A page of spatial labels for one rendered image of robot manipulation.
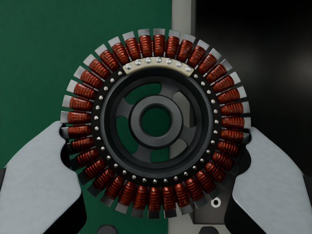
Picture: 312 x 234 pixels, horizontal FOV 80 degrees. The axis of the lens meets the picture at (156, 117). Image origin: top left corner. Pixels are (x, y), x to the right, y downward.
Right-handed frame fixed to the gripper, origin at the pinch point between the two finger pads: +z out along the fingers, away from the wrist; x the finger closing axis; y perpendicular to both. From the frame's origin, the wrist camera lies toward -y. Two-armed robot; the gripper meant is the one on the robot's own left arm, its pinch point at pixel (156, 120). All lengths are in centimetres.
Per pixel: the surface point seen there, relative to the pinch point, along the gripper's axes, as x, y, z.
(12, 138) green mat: -13.8, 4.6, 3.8
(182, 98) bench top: 2.7, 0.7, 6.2
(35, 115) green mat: -11.7, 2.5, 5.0
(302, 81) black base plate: 13.4, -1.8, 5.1
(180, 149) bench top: 2.7, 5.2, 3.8
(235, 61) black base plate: 7.2, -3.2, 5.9
